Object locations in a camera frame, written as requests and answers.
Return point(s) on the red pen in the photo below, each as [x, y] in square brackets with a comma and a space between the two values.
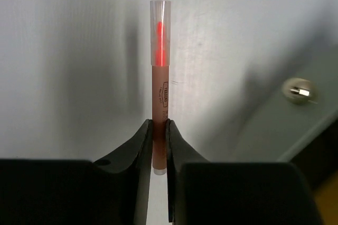
[160, 15]

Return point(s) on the cream round drawer box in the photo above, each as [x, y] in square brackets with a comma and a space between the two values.
[298, 123]

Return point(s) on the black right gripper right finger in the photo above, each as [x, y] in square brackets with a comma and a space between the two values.
[204, 192]

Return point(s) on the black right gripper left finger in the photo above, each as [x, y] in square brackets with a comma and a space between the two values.
[112, 190]

